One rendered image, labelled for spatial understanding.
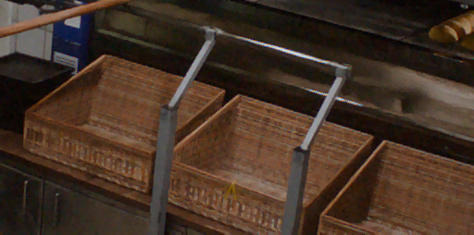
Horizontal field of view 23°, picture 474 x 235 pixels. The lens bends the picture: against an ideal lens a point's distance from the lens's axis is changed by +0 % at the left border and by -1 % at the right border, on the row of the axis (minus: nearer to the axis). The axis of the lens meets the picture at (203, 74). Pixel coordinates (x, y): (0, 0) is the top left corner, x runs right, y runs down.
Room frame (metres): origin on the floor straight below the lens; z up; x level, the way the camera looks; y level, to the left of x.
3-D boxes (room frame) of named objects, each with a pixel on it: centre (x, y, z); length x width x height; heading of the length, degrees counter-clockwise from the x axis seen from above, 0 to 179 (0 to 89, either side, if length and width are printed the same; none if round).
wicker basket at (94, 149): (3.96, 0.27, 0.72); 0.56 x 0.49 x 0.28; 61
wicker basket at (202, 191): (3.66, -0.25, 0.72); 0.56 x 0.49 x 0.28; 59
